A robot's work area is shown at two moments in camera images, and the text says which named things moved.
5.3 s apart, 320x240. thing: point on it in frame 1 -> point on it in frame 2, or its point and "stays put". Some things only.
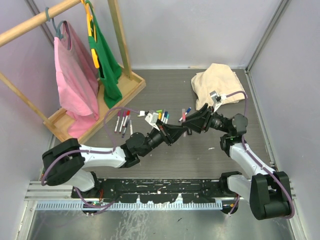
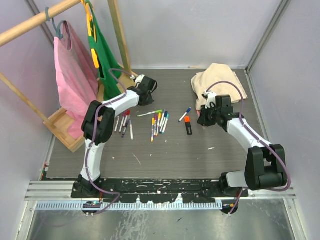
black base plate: [156, 190] stays put
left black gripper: [172, 129] -> [149, 101]
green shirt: [110, 68] stays put
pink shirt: [78, 81] stays put
